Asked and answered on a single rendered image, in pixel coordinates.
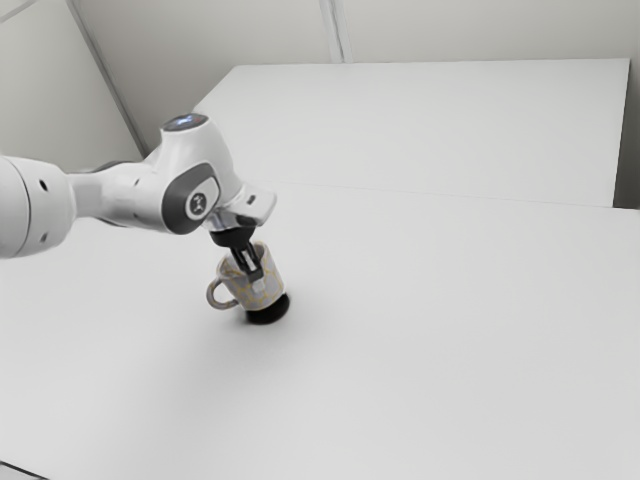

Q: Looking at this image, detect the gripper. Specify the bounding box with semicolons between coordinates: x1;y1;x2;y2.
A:
208;227;265;295

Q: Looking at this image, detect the white mug with gold cracks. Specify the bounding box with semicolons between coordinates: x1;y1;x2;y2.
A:
206;240;292;326

